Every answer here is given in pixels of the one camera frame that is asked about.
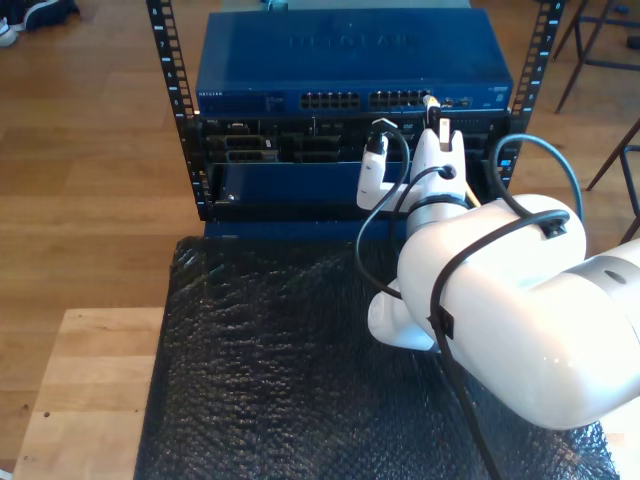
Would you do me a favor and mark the blue lower rack unit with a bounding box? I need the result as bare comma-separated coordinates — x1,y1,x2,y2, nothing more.
199,159,516,242

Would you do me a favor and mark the brown wooden chair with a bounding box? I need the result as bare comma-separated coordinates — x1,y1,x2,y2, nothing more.
585,117,640,246

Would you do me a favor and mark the thick dark arm cable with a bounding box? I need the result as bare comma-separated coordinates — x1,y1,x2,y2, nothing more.
426,133,587,480

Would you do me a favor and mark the white shoe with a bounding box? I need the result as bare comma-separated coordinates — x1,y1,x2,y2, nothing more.
0,16,22,49

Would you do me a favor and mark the black rack server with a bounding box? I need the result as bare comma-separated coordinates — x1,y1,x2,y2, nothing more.
198,113,512,165

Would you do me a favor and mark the blue network switch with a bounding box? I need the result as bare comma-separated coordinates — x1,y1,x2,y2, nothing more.
194,8,515,117

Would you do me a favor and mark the black woven mat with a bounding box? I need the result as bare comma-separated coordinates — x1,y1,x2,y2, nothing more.
133,234,621,480

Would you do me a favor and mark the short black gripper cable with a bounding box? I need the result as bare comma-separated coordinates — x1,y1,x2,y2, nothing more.
391,166,457,237

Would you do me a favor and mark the black perforated rack rail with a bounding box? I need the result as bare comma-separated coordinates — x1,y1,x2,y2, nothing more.
509,0,567,151
145,0,207,224

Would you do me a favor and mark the dark metal stool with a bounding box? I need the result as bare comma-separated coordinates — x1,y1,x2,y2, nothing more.
552,0,640,115

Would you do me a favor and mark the black camera cable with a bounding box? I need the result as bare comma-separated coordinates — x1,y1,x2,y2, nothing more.
353,127,417,302

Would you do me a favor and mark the dark blue shoe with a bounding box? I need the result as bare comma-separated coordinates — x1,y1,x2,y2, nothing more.
22,0,81,32

